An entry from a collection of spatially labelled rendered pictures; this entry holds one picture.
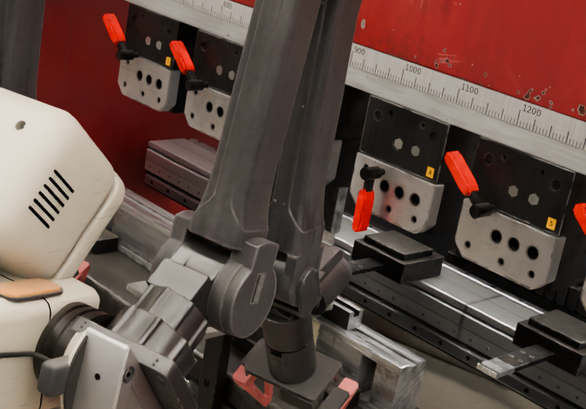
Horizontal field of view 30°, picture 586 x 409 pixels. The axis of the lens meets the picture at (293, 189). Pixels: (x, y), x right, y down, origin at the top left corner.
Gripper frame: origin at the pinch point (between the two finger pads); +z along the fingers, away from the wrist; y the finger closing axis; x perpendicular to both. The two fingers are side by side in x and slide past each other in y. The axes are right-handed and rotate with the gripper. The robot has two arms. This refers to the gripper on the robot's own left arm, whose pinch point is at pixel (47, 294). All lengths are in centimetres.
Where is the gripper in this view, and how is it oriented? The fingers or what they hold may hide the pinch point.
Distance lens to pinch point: 160.1
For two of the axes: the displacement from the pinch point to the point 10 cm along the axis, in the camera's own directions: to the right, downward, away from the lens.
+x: -5.5, 5.7, -6.1
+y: -8.3, -3.0, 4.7
